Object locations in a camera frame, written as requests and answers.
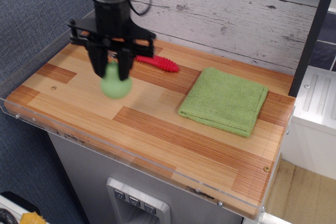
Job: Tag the dark right frame post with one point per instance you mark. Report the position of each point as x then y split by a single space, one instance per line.
314 32

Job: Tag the black and yellow object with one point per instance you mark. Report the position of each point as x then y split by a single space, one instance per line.
15 209

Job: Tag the silver toy fridge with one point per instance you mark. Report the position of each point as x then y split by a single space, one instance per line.
89 167

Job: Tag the red handled metal fork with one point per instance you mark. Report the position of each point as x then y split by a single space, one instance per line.
160 62

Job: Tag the white ridged appliance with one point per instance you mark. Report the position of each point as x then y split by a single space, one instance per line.
310 139

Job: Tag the green plastic pear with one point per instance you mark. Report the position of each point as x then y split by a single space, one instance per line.
111 85

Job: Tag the silver dispenser button panel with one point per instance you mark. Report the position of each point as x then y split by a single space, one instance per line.
131 205

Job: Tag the green folded towel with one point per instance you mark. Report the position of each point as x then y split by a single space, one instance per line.
224 101

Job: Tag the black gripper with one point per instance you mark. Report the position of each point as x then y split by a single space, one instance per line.
112 29

